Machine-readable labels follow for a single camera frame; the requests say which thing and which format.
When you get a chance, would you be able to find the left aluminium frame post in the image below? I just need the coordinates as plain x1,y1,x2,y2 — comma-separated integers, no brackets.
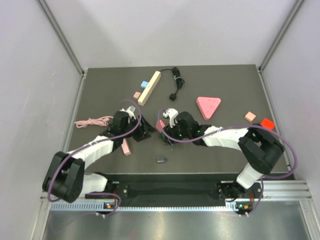
36,0,85,76

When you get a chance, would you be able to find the beige power strip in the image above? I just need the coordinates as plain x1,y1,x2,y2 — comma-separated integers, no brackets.
138,71,162,106

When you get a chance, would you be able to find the pink usb cable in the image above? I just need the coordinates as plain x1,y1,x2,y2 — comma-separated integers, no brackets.
74,115,115,129

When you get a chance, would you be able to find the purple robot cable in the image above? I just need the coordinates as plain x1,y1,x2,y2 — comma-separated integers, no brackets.
46,98,143,218
157,108,298,217

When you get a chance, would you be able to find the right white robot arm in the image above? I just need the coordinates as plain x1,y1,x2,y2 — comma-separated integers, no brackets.
161,108,285,198

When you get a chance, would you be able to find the small purple grey plug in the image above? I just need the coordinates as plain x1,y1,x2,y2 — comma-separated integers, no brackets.
157,156,167,164

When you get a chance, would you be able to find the grey slotted cable duct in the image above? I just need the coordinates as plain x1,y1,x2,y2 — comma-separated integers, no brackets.
50,201,249,212

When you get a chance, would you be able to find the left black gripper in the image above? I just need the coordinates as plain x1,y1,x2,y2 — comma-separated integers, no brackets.
121,114,158,142

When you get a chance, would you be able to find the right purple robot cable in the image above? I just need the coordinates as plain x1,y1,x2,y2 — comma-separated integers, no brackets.
157,108,298,217

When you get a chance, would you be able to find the small pink plug adapter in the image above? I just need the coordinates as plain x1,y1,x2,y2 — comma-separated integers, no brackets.
133,91,141,100

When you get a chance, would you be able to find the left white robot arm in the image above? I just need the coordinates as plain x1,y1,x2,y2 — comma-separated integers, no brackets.
42,106,156,203

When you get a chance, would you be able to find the pink long power strip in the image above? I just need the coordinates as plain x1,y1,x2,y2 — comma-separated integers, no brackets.
121,138,131,156

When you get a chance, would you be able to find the black power cable with plug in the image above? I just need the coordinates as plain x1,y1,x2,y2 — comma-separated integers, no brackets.
159,66,185,102

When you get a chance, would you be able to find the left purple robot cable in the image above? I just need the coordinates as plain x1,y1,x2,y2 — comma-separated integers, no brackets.
46,98,143,218

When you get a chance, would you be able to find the red cube plug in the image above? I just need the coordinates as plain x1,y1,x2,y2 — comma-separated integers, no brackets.
260,118,276,130

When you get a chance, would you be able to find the blue plug adapter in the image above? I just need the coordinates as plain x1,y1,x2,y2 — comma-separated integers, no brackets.
140,81,149,89

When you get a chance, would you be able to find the dark green cube socket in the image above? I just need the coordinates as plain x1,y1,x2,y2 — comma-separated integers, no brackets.
159,133,169,143

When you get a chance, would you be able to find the small pink usb plug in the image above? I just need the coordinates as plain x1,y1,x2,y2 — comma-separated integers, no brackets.
156,120,166,133

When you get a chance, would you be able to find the aluminium frame post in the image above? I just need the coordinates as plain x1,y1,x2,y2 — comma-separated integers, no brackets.
36,0,85,76
257,0,305,74

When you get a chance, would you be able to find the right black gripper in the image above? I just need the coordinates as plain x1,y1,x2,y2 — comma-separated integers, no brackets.
163,120,192,147

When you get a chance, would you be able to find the right aluminium frame post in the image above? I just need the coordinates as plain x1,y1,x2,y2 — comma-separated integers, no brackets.
257,0,305,74

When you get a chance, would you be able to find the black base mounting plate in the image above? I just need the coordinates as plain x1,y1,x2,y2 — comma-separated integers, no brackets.
102,173,251,200

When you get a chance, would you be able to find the pink triangular socket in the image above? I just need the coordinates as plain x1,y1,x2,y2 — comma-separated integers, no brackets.
196,96,221,121

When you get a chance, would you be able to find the peach plug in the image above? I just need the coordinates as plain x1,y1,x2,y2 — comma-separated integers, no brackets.
244,111,256,123

